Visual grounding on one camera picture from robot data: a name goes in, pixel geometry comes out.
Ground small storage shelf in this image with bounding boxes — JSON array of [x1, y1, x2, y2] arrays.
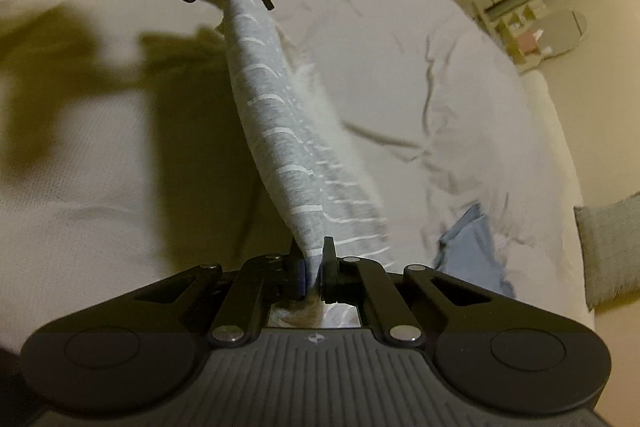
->
[[469, 0, 549, 74]]

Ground cream bed frame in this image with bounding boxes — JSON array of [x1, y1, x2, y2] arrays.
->
[[521, 70, 596, 329]]

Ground grey cushion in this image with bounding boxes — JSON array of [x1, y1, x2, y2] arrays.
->
[[574, 193, 639, 309]]

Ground blue folded garment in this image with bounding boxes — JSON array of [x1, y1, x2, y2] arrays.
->
[[433, 202, 516, 298]]

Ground grey striped t-shirt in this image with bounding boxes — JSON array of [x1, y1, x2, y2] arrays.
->
[[202, 0, 396, 327]]

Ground oval mirror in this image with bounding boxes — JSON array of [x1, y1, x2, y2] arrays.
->
[[529, 9, 588, 58]]

